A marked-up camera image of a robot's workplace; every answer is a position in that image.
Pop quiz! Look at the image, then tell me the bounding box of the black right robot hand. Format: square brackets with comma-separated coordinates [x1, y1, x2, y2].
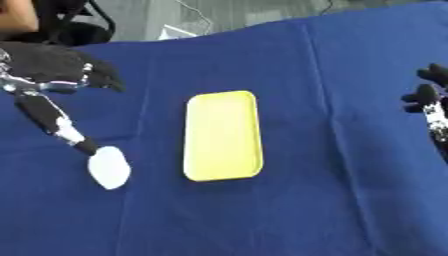
[399, 62, 448, 158]

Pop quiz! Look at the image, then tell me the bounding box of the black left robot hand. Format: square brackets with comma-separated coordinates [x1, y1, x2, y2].
[0, 41, 128, 157]

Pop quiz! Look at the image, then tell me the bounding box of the black chair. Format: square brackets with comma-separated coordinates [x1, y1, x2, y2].
[10, 0, 118, 48]

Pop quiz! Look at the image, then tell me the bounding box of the person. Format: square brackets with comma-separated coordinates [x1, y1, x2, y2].
[0, 0, 42, 42]

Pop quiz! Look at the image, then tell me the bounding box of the white oval object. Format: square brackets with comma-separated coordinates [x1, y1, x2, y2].
[85, 145, 133, 191]

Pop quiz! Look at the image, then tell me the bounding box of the yellow rectangular tray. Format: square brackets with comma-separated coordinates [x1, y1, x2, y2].
[182, 89, 266, 183]

